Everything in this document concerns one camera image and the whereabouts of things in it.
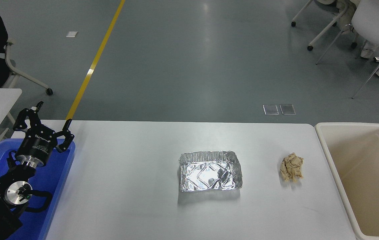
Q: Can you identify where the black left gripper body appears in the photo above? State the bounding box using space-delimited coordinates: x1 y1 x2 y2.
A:
16 129 59 164

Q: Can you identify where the silver foil tray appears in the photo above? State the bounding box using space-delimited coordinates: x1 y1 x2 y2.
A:
179 151 243 193

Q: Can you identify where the white rolling chair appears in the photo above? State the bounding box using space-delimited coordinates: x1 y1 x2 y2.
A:
0 37 54 96
291 0 358 51

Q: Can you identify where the blue plastic tray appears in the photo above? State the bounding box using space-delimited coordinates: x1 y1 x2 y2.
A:
0 138 76 240

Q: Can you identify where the large pale plastic bin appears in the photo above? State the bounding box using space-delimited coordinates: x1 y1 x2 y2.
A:
315 122 379 240

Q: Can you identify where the crumpled tan paper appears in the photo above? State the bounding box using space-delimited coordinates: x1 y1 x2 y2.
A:
279 153 304 183

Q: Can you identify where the silver floor plate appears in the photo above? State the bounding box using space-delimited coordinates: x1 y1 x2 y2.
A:
279 104 296 116
262 104 279 116

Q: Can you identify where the white chair with metal legs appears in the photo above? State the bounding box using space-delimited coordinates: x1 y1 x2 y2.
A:
315 0 379 99

